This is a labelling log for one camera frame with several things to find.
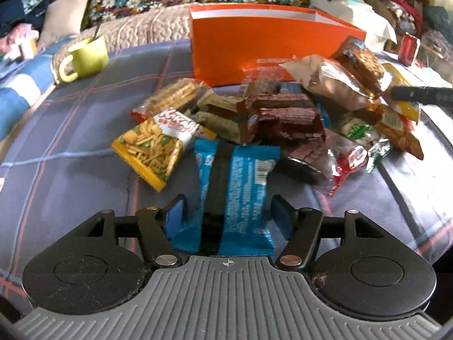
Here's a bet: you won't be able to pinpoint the dark red chocolate bar packet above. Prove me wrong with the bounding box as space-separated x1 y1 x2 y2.
245 93 315 111
248 108 325 141

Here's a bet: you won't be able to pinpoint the white box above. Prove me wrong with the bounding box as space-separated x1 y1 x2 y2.
311 0 399 42

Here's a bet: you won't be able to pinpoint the beige quilt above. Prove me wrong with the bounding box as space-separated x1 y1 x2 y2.
51 5 194 76

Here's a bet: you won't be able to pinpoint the dark blue cloth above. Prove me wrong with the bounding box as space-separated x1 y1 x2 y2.
0 0 47 38

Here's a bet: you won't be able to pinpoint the colourful clutter pile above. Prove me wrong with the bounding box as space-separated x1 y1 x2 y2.
0 23 39 61

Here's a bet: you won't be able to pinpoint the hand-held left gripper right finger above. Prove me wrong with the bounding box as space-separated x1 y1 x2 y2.
271 195 369 269

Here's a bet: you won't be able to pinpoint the orange nut packet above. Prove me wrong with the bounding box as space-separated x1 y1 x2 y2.
354 104 424 161

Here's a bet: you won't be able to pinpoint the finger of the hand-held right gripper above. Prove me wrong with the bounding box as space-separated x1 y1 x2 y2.
391 85 453 107

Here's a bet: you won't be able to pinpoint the olive brown bar packet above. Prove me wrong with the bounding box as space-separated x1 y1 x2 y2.
194 111 250 143

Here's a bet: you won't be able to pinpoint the blue striped blanket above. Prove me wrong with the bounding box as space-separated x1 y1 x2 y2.
0 44 61 139

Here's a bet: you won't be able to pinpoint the green white candy packet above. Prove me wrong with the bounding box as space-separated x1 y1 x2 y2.
339 113 390 173

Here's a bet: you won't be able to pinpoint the green mug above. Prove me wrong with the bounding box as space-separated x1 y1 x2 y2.
58 35 110 83

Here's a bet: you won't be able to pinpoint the blue snack packet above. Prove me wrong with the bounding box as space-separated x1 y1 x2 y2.
173 138 282 257

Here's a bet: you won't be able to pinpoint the dark brown cookie packet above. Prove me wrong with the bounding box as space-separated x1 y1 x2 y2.
333 37 387 97

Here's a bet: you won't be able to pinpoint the red clear wafer packet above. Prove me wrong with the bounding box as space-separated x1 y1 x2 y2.
286 131 369 198

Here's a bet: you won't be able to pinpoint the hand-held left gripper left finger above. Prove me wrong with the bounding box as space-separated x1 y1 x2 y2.
87 195 186 268

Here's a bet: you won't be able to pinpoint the beige snack packet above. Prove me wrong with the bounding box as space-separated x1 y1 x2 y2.
279 55 376 111

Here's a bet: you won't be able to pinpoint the clear cracker packet red ends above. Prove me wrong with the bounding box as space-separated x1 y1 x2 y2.
131 78 209 121

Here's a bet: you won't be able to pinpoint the orange cardboard box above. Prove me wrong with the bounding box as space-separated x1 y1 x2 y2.
189 5 367 87

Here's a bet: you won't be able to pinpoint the grey plaid blanket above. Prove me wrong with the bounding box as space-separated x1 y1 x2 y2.
0 39 453 326

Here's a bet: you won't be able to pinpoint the yellow snack mix packet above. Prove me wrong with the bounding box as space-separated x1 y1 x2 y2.
111 108 197 192

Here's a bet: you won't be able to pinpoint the red drink can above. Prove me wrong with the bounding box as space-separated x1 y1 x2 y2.
398 33 421 66

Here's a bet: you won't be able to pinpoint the small clear wrapper packet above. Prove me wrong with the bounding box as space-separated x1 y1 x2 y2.
241 69 284 97

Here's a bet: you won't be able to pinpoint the beige pillow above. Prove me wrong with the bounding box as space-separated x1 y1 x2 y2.
37 0 93 48

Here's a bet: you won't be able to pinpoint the yellow foil packet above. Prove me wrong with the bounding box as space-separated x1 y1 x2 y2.
381 63 422 122

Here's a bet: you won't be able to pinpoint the red cloth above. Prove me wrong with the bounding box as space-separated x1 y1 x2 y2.
357 0 424 37

